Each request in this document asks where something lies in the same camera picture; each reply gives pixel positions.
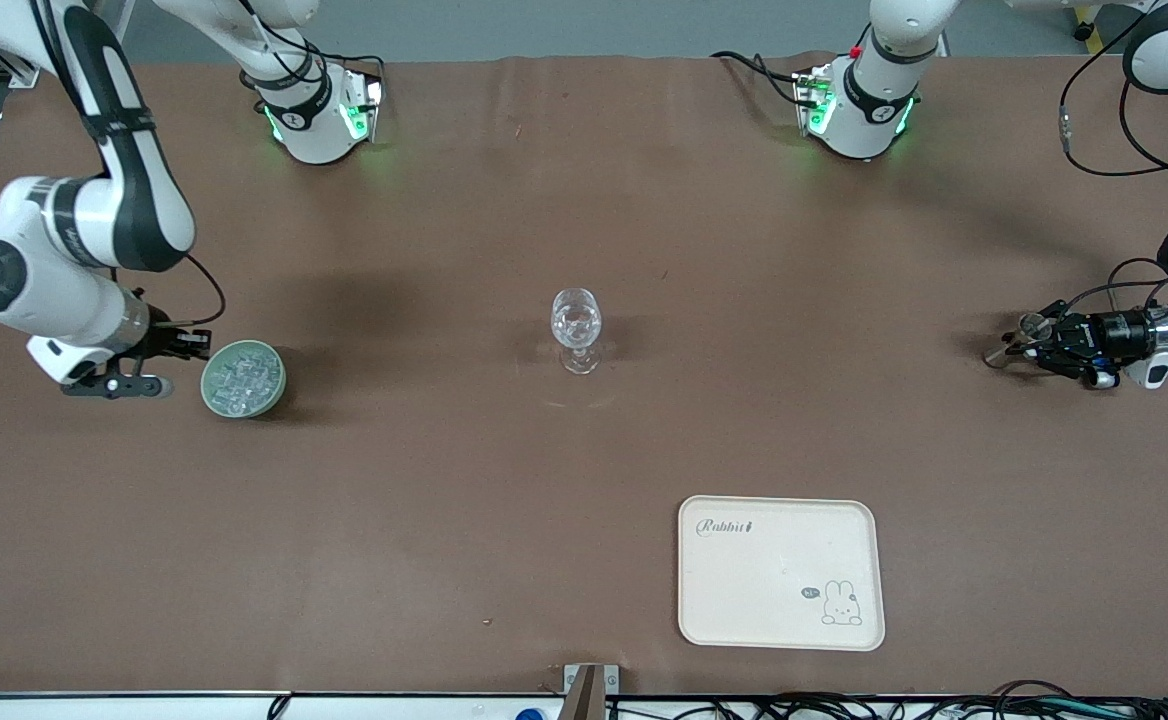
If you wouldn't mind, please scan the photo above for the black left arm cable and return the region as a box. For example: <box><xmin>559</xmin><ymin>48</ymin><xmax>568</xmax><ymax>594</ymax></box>
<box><xmin>1057</xmin><ymin>5</ymin><xmax>1168</xmax><ymax>321</ymax></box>

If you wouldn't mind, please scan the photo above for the pile of clear ice cubes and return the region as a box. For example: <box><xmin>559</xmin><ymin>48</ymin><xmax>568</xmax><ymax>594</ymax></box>
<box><xmin>212</xmin><ymin>345</ymin><xmax>280</xmax><ymax>411</ymax></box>

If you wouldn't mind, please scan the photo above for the cream rabbit print tray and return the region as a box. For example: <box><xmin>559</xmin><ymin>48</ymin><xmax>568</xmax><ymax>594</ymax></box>
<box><xmin>677</xmin><ymin>495</ymin><xmax>887</xmax><ymax>653</ymax></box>

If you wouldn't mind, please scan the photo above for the clear wine glass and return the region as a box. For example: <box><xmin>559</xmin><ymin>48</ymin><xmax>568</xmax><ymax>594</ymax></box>
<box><xmin>550</xmin><ymin>288</ymin><xmax>605</xmax><ymax>376</ymax></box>

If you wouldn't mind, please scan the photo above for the black cable bundle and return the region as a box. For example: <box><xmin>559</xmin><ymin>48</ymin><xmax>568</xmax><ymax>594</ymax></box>
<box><xmin>609</xmin><ymin>680</ymin><xmax>1168</xmax><ymax>720</ymax></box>

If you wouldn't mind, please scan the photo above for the brown stand post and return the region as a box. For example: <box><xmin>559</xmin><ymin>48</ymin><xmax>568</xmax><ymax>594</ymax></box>
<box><xmin>564</xmin><ymin>665</ymin><xmax>607</xmax><ymax>720</ymax></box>

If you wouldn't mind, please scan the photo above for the metal bracket plate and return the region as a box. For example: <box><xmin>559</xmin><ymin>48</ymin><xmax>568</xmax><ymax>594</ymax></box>
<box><xmin>562</xmin><ymin>663</ymin><xmax>621</xmax><ymax>696</ymax></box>

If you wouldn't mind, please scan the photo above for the black base power cable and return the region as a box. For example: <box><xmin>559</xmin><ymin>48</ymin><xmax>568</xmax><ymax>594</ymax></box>
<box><xmin>712</xmin><ymin>50</ymin><xmax>815</xmax><ymax>106</ymax></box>

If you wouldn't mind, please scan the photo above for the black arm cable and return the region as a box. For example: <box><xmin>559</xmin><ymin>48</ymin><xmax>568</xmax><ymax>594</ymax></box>
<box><xmin>182</xmin><ymin>252</ymin><xmax>229</xmax><ymax>329</ymax></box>
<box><xmin>1057</xmin><ymin>5</ymin><xmax>1168</xmax><ymax>321</ymax></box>

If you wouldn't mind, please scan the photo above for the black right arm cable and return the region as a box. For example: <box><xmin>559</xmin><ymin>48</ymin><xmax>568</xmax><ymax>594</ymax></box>
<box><xmin>182</xmin><ymin>252</ymin><xmax>229</xmax><ymax>329</ymax></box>

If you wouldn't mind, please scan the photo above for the green round bowl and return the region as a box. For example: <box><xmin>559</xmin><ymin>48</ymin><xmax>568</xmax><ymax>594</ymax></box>
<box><xmin>200</xmin><ymin>340</ymin><xmax>288</xmax><ymax>419</ymax></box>

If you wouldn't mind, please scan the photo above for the steel double jigger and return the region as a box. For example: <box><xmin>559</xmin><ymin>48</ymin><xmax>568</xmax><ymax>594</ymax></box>
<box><xmin>984</xmin><ymin>313</ymin><xmax>1047</xmax><ymax>366</ymax></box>

